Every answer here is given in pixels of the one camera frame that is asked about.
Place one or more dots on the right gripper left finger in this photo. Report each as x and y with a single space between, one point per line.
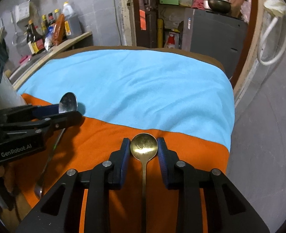
80 200

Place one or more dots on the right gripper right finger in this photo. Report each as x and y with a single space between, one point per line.
206 198

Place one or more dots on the small gold spoon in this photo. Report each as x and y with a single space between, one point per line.
144 148

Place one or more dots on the white plastic utensil holder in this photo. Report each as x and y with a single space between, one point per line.
8 95

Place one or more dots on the orange cloth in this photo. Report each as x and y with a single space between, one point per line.
84 147

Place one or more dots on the dark sauce bottle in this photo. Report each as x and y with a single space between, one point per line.
36 42

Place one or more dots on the brown spice packet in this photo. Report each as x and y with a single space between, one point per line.
59 29

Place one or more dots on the large soy sauce jug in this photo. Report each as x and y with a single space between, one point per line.
72 23

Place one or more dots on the light blue cloth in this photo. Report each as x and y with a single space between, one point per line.
143 89

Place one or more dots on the grey cabinet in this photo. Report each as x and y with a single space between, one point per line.
218 36

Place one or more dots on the red white fire extinguisher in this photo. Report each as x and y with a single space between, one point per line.
172 40

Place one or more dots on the black bowl on cabinet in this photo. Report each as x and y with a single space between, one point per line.
220 6

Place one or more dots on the wooden cutting board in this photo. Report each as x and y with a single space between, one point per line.
239 0

